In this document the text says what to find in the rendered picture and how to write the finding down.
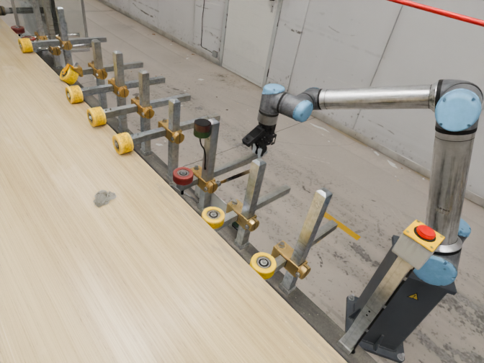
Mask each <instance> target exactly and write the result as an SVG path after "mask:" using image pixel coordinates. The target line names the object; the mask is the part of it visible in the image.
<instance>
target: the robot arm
mask: <svg viewBox="0 0 484 363"><path fill-rule="evenodd" d="M482 103H483V93H482V91H481V89H480V88H479V86H477V85H476V84H474V83H472V82H469V81H463V80H457V79H439V80H438V81H436V82H435V83H434V84H427V85H410V86H378V87H362V88H345V89H319V88H317V87H312V88H309V89H306V90H305V91H304V92H302V93H301V94H298V95H297V96H295V95H292V94H289V93H287V92H285V88H284V87H283V86H282V85H280V84H267V85H265V86H264V88H263V92H262V95H261V102H260V106H259V113H258V117H257V120H258V121H259V124H258V125H257V126H256V127H255V128H254V129H253V130H252V131H251V132H250V133H249V134H247V135H246V136H245V137H244V138H243V139H242V142H243V144H244V145H246V146H247V147H250V146H251V149H252V152H253V153H255V154H257V155H258V158H262V157H263V156H265V155H266V154H267V152H268V151H267V145H270V144H271V145H273V144H274V143H275V140H276V136H277V134H275V133H274V131H275V127H276V124H277V119H278V116H279V113H280V114H282V115H285V116H287V117H290V118H292V119H294V120H295V121H298V122H304V121H306V120H307V119H308V118H309V116H310V115H311V113H312V111H313V110H325V109H431V110H432V111H433V112H434V113H435V118H436V124H435V131H436V132H435V139H434V150H433V157H432V163H431V175H430V181H429V193H428V199H427V206H426V217H425V223H424V224H425V225H427V226H429V227H430V228H432V229H433V230H435V231H436V232H437V233H439V234H441V235H442V236H444V237H445V239H444V240H443V241H442V243H441V244H440V245H439V247H438V248H437V249H436V250H435V252H434V253H433V254H432V256H431V257H430V258H429V260H428V261H427V262H426V263H425V264H424V265H423V266H422V267H421V268H420V269H419V270H417V269H414V270H413V272H414V274H415V275H416V276H417V277H418V278H419V279H422V280H423V281H424V282H426V283H428V284H432V285H436V286H441V285H442V286H445V285H448V284H451V283H453V281H455V279H456V277H457V271H458V266H459V262H460V255H461V250H462V244H463V243H464V241H465V240H466V238H467V237H469V235H470V233H471V227H470V226H469V225H468V224H467V223H466V222H465V221H464V220H463V219H462V218H461V214H462V206H463V202H464V197H465V190H466V185H467V178H468V173H469V168H470V161H471V156H472V149H473V144H474V139H475V133H476V132H477V128H478V121H479V117H480V113H481V106H482ZM273 138H275V139H274V142H273ZM271 142H272V143H271Z"/></svg>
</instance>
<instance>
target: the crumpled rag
mask: <svg viewBox="0 0 484 363"><path fill-rule="evenodd" d="M94 197H95V200H94V201H93V203H94V205H96V206H97V207H100V206H102V205H106V204H109V201H110V200H113V199H115V198H116V197H117V195H116V194H115V192H110V191H109V192H107V191H106V190H103V189H101V190H100V191H98V192H97V193H96V194H95V195H94Z"/></svg>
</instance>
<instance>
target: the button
mask: <svg viewBox="0 0 484 363"><path fill-rule="evenodd" d="M416 231H417V233H418V234H419V235H420V236H421V237H422V238H425V239H428V240H433V239H434V238H435V237H436V234H435V232H434V230H433V229H432V228H430V227H429V226H427V225H419V226H418V227H417V229H416Z"/></svg>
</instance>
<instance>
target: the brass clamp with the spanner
mask: <svg viewBox="0 0 484 363"><path fill-rule="evenodd" d="M198 168H199V169H198V170H194V167H193V168H191V170H192V171H193V173H194V175H195V176H196V177H197V178H198V184H197V186H198V187H199V188H200V189H201V190H203V191H204V192H208V193H210V194H212V193H213V192H215V191H216V190H217V188H218V184H216V183H215V179H214V178H213V179H211V180H209V181H205V180H204V179H203V178H202V177H201V176H202V167H201V166H199V167H198Z"/></svg>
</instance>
